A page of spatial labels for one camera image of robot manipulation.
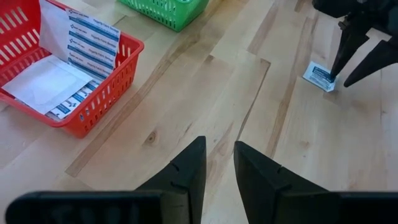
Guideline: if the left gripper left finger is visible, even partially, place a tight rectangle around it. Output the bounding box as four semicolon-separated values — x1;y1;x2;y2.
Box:
135;136;208;224

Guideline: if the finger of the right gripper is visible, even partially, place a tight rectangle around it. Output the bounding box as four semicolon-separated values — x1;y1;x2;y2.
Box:
329;15;371;80
343;39;398;88

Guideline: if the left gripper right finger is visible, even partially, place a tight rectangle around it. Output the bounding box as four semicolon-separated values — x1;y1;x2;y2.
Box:
233;141;330;224

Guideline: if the white packet with blue label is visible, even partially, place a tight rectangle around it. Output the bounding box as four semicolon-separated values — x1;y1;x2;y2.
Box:
302;61;337;93

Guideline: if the large plain white gauze packet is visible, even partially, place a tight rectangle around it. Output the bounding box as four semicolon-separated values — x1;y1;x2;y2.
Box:
1;55;94;115

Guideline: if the red plastic basket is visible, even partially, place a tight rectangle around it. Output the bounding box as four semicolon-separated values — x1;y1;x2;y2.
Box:
0;0;146;139

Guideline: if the green plastic basket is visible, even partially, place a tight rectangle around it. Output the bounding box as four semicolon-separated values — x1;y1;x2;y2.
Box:
118;0;210;32

